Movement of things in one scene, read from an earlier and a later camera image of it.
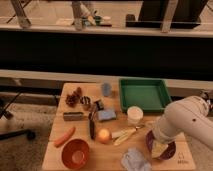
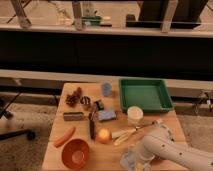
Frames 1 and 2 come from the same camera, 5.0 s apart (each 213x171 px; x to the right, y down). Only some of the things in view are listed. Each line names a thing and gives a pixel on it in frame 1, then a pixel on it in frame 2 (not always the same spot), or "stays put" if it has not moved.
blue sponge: (106, 115) stays put
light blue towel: (134, 160) stays put
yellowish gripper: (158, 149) to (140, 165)
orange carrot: (64, 137) stays put
